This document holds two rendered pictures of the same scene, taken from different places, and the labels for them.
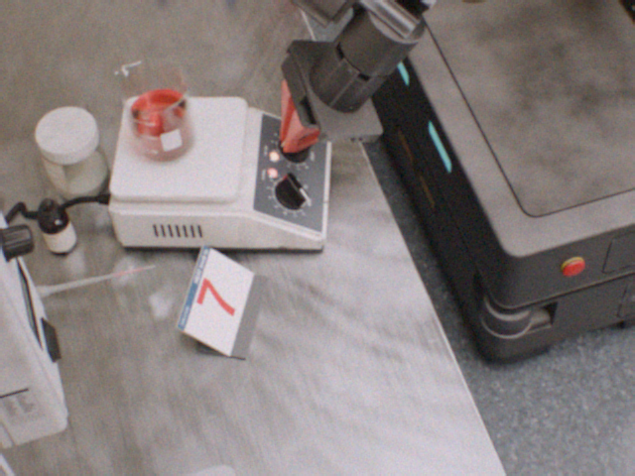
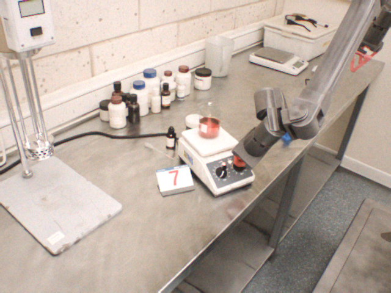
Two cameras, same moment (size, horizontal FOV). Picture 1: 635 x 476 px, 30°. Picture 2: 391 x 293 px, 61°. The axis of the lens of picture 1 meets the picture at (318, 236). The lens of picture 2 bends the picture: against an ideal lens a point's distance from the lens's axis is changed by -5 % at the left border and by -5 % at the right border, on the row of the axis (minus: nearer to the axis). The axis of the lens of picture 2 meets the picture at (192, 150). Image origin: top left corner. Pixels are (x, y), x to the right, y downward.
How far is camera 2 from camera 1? 0.61 m
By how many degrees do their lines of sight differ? 40
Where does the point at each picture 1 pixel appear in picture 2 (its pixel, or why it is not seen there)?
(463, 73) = (356, 250)
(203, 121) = (222, 138)
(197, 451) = (123, 199)
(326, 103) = (244, 144)
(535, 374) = not seen: outside the picture
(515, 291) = not seen: outside the picture
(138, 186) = (188, 135)
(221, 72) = not seen: hidden behind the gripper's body
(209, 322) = (165, 179)
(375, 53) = (259, 130)
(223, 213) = (198, 159)
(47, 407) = (12, 34)
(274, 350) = (170, 201)
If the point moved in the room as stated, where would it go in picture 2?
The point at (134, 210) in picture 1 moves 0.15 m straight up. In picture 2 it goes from (183, 142) to (186, 93)
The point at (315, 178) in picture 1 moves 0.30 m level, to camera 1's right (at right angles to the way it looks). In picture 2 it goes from (234, 177) to (329, 253)
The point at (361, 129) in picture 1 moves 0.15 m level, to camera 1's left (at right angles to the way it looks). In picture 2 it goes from (246, 160) to (206, 130)
